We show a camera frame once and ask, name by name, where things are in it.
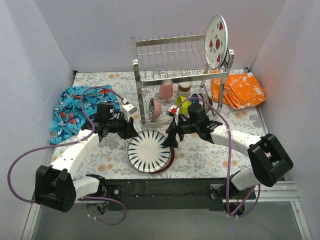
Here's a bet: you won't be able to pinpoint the lime green bowl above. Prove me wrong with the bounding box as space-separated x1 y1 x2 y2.
176 96 192 116

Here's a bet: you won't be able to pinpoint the beige bowl with patterned outside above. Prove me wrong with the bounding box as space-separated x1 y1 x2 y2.
199 93 212 112

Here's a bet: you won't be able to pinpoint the white blue patterned bowl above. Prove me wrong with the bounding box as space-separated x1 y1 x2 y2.
190 93 200 105

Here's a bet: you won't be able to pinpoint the white plate blue rays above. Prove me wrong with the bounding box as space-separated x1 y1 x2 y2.
127 129 172 174

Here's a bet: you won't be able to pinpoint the pink patterned bowl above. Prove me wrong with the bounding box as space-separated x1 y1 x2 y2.
148 98 163 121

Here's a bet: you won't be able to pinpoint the white brown steel cup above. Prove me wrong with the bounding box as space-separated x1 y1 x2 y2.
177 81 192 98

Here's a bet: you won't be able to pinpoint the pink plastic cup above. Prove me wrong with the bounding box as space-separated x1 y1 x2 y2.
159 84 173 100

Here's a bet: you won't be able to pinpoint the black glossy plate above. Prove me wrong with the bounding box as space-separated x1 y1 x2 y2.
223 49 230 67

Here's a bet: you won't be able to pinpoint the white plate with strawberry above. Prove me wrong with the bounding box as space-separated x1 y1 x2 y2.
204 15 229 69

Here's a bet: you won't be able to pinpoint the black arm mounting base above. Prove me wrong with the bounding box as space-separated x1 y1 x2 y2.
83 178 256 216

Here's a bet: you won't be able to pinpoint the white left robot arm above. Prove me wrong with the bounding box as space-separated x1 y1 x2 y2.
34 102 138 213

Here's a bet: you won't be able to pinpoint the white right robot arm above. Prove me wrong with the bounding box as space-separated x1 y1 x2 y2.
162 103 294 199

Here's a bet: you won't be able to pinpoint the steel two-tier dish rack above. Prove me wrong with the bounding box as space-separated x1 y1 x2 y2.
130 33 235 126

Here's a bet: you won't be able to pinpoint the floral table mat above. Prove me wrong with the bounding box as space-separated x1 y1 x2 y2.
47 68 278 181

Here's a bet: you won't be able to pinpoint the orange white folded cloth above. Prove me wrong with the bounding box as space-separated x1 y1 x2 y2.
222 72 266 110

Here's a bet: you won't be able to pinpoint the blue shark print cloth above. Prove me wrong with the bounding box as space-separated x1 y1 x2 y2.
49 85 120 145

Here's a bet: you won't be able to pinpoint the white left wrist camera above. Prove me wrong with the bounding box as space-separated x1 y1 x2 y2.
121 98 138 122

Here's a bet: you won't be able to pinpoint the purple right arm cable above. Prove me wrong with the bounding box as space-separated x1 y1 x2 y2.
172 97 261 218

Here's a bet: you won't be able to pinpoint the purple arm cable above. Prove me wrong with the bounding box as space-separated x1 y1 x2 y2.
7 86 128 226
172 97 261 218

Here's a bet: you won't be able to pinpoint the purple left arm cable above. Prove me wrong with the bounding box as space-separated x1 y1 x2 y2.
7 86 128 226

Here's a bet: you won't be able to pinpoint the aluminium frame rail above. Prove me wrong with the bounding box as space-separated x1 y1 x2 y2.
22 181 312 240

